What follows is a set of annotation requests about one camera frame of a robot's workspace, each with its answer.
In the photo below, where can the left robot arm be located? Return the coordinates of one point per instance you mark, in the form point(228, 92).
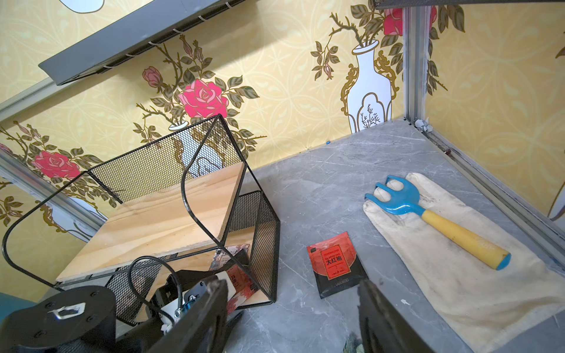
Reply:
point(78, 320)

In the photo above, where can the blue cylindrical vase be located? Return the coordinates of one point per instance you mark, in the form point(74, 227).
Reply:
point(10, 304)

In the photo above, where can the grey wall tray shelf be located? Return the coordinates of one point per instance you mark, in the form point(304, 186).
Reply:
point(149, 26)

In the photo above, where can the beige cloth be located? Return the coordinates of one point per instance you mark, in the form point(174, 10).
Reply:
point(485, 307)

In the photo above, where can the red floral tea bag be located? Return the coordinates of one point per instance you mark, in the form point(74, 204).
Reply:
point(244, 288)

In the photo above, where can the black wire two-tier shelf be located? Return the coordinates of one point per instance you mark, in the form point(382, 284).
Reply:
point(184, 200)

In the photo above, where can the pale illustrated tea bag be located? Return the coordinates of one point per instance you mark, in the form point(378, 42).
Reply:
point(225, 260)

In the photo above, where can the blue yellow hand rake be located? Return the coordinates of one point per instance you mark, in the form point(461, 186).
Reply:
point(406, 200)

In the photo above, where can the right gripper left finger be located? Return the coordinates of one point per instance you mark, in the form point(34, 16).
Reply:
point(202, 327)

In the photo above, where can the green tea bag top shelf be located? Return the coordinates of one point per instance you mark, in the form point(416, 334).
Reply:
point(353, 344)

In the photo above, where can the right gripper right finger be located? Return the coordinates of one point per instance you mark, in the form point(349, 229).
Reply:
point(382, 327)

